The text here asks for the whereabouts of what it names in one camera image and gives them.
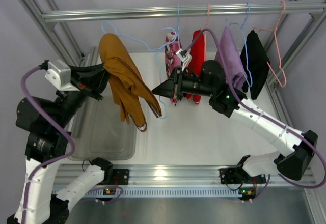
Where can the left aluminium frame post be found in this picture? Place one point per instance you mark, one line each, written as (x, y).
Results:
(58, 35)

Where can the black trousers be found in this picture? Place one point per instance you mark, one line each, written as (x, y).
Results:
(258, 64)

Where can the red trousers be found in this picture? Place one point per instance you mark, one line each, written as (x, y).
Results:
(198, 53)

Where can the blue hanger with lilac trousers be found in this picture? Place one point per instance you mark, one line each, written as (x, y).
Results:
(242, 26)

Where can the brown trousers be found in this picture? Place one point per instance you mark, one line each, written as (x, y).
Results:
(126, 83)

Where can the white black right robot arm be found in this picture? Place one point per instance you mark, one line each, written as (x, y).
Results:
(294, 149)

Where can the lilac trousers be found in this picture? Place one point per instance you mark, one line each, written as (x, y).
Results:
(229, 58)

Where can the aluminium frame post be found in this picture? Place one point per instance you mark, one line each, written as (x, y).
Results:
(294, 32)
(58, 35)

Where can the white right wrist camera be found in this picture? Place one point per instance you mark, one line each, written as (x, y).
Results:
(184, 57)

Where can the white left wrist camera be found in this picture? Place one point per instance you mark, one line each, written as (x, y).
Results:
(59, 75)

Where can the aluminium hanging rail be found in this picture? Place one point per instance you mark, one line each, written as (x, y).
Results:
(57, 16)

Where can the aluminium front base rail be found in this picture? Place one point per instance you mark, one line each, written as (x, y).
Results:
(171, 176)

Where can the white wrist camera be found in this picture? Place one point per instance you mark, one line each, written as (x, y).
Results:
(59, 75)
(184, 57)

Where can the pink patterned trousers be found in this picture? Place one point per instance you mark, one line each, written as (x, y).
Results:
(171, 58)

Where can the pink hanger with red trousers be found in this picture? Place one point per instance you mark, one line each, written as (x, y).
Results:
(207, 18)

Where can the right aluminium frame post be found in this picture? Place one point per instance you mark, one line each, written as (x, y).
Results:
(294, 32)

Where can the grey slotted cable duct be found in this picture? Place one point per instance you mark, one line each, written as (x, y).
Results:
(178, 192)

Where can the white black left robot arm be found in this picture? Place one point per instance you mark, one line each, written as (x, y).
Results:
(49, 144)

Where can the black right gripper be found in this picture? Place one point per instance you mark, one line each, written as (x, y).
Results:
(177, 85)

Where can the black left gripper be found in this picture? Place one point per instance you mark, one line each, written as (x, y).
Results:
(89, 88)

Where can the clear plastic bin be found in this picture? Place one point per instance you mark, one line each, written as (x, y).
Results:
(98, 131)

